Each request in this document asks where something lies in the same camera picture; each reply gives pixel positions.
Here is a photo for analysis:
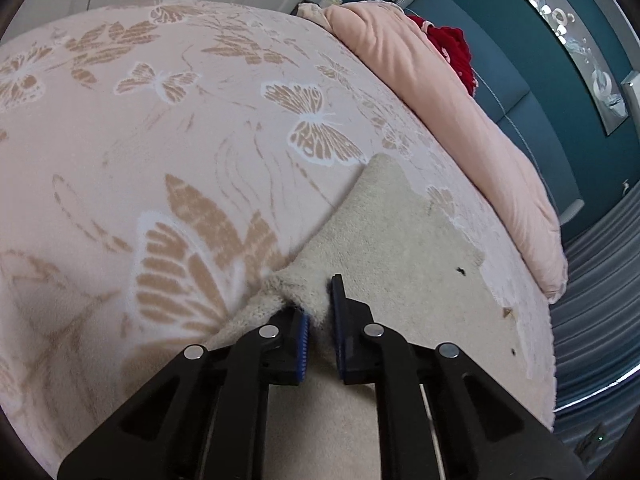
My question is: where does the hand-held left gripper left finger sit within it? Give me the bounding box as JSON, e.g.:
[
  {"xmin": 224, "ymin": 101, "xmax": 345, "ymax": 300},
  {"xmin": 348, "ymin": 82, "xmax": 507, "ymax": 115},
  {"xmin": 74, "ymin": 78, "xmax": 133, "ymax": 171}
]
[{"xmin": 56, "ymin": 307, "xmax": 312, "ymax": 480}]

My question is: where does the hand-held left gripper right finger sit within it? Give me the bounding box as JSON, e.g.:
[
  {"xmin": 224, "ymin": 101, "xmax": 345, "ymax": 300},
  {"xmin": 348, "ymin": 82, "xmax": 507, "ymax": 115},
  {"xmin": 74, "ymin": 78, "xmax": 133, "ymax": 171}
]
[{"xmin": 327, "ymin": 274, "xmax": 587, "ymax": 480}]

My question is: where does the beige towel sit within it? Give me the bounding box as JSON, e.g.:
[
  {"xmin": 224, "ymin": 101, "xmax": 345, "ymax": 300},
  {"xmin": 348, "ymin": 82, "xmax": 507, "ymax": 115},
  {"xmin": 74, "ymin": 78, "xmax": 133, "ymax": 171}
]
[{"xmin": 205, "ymin": 153, "xmax": 532, "ymax": 480}]

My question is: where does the pink duvet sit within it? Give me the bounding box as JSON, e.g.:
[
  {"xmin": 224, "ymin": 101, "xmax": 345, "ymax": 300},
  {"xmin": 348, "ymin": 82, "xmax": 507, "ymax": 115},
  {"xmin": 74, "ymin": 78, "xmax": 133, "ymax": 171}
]
[{"xmin": 320, "ymin": 1, "xmax": 570, "ymax": 304}]

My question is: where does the pink butterfly print blanket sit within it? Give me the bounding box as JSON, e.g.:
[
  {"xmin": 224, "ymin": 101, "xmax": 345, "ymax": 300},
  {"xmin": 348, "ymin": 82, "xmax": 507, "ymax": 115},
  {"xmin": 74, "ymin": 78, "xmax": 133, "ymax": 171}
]
[{"xmin": 0, "ymin": 0, "xmax": 558, "ymax": 480}]

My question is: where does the grey-blue curtain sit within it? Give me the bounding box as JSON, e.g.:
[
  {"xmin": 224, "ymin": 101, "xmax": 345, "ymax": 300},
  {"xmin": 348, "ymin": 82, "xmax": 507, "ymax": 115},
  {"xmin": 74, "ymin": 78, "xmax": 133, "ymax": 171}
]
[{"xmin": 550, "ymin": 190, "xmax": 640, "ymax": 413}]

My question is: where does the red cloth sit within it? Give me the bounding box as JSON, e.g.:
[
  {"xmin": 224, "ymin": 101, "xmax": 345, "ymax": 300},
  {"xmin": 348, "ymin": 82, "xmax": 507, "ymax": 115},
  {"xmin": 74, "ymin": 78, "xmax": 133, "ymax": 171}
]
[{"xmin": 407, "ymin": 14, "xmax": 479, "ymax": 97}]

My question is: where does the blue upholstered headboard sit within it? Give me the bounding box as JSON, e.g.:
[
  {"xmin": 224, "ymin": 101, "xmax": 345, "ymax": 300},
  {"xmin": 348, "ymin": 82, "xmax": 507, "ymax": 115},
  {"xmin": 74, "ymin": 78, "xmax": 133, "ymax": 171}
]
[{"xmin": 399, "ymin": 0, "xmax": 586, "ymax": 226}]

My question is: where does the silver wall picture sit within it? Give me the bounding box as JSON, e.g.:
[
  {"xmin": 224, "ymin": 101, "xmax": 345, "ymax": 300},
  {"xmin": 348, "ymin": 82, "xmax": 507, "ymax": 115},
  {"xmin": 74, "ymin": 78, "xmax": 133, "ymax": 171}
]
[{"xmin": 497, "ymin": 0, "xmax": 632, "ymax": 136}]

